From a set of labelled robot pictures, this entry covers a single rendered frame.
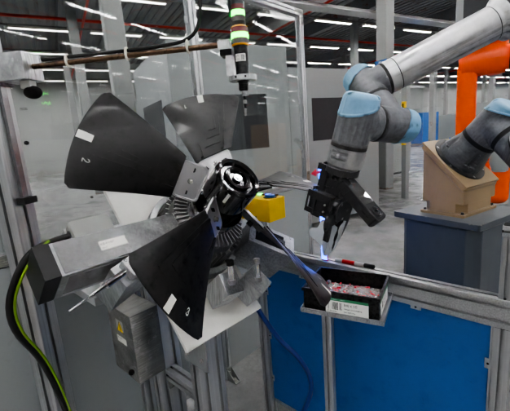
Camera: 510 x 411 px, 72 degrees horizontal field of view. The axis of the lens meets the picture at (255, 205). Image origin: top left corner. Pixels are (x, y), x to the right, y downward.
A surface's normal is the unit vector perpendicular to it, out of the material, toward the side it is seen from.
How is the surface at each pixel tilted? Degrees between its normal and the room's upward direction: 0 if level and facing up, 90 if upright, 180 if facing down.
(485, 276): 90
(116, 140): 79
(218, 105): 44
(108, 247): 50
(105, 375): 90
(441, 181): 90
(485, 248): 90
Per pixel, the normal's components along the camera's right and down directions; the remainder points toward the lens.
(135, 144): 0.39, 0.00
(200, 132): -0.18, -0.42
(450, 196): -0.85, 0.17
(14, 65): -0.14, 0.21
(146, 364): 0.73, 0.08
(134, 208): 0.51, -0.57
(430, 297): -0.68, 0.20
